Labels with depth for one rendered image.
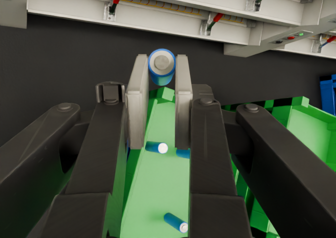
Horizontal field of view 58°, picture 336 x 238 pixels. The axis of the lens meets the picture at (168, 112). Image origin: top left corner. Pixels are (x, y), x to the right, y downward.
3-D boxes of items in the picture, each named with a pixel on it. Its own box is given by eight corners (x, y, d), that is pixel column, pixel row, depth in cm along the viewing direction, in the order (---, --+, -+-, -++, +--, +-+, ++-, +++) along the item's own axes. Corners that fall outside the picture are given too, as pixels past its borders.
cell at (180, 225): (171, 223, 56) (188, 234, 50) (162, 221, 56) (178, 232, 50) (173, 213, 57) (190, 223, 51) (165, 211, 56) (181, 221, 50)
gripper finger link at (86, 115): (124, 156, 13) (52, 156, 13) (134, 108, 17) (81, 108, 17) (122, 125, 12) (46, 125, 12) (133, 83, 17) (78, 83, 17)
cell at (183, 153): (183, 158, 58) (200, 161, 52) (174, 155, 57) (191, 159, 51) (185, 148, 58) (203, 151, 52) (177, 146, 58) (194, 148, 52)
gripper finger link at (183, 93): (175, 92, 13) (192, 92, 13) (175, 54, 20) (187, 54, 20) (174, 150, 15) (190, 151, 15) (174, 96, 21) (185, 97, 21)
